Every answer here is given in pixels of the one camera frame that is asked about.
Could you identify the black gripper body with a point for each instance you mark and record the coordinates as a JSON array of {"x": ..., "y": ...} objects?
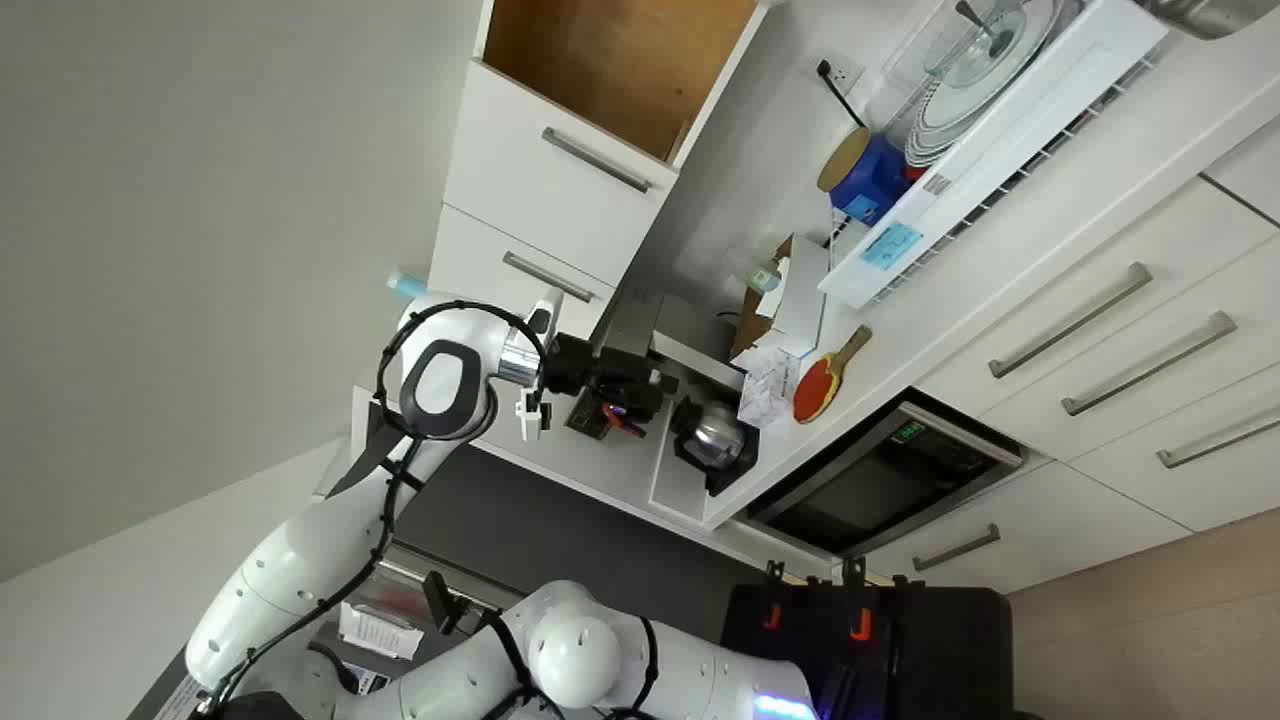
[{"x": 575, "y": 365}]

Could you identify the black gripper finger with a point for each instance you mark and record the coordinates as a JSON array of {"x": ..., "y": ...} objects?
[
  {"x": 628, "y": 371},
  {"x": 609, "y": 410}
]

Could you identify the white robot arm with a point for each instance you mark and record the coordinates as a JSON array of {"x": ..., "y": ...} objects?
[{"x": 304, "y": 562}]

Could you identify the steel coffee machine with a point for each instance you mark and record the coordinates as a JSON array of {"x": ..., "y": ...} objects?
[{"x": 715, "y": 442}]

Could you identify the brown cardboard box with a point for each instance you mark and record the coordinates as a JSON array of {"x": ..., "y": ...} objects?
[{"x": 748, "y": 314}]

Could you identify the small light blue object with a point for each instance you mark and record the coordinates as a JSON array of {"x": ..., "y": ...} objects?
[{"x": 406, "y": 287}]

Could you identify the red ping pong paddle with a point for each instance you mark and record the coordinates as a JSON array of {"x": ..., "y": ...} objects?
[{"x": 817, "y": 384}]

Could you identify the built-in black oven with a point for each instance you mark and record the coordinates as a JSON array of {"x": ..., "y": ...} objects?
[{"x": 866, "y": 485}]

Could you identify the round cork lid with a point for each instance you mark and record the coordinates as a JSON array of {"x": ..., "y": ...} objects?
[{"x": 841, "y": 161}]

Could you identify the blue container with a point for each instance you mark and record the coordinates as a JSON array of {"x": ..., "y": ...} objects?
[{"x": 872, "y": 183}]

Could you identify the white crumpled paper item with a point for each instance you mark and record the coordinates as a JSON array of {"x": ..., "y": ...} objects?
[{"x": 383, "y": 630}]

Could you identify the red bowl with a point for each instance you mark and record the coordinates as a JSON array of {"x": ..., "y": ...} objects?
[{"x": 919, "y": 173}]

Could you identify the black equipment case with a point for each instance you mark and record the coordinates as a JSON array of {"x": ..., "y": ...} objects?
[{"x": 934, "y": 652}]

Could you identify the stack of white plates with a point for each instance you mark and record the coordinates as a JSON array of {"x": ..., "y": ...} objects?
[{"x": 987, "y": 83}]

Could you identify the white wall cabinet door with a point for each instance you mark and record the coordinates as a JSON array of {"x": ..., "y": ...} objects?
[
  {"x": 477, "y": 260},
  {"x": 534, "y": 212}
]

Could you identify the wall cabinet with wooden interior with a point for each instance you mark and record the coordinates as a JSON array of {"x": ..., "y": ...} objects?
[{"x": 615, "y": 66}]

